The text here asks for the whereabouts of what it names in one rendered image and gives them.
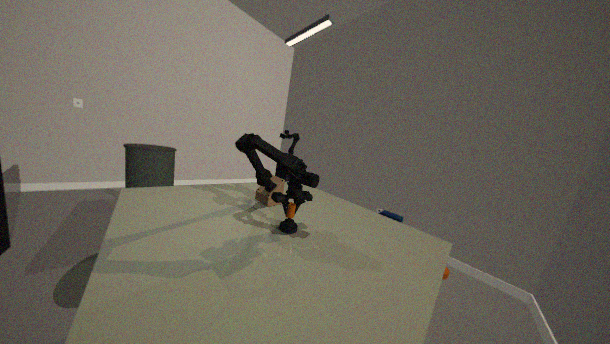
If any orange knob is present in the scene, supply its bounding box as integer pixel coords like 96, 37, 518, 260
285, 202, 296, 218

